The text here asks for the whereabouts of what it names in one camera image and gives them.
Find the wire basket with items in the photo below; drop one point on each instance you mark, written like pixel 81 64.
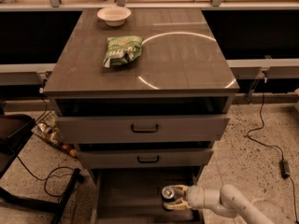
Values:
pixel 47 130

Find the black chair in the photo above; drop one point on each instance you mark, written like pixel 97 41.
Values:
pixel 15 132

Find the drawer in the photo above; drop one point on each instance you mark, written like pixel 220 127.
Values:
pixel 133 196
pixel 120 158
pixel 143 120

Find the black power adapter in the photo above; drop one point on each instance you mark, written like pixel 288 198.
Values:
pixel 285 169

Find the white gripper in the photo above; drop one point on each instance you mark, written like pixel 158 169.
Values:
pixel 193 198

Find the middle drawer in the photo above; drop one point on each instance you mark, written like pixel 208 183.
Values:
pixel 120 158

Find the green chip bag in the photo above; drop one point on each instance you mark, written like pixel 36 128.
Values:
pixel 122 50

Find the top drawer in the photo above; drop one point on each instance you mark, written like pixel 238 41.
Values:
pixel 143 120

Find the grey drawer cabinet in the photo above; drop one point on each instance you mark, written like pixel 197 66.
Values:
pixel 180 58

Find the blue pepsi can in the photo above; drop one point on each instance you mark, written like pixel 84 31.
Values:
pixel 168 196

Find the bottom drawer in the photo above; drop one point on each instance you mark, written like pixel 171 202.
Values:
pixel 133 196

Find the white bowl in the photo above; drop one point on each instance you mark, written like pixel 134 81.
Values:
pixel 114 16

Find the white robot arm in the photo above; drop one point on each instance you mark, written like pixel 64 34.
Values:
pixel 227 201

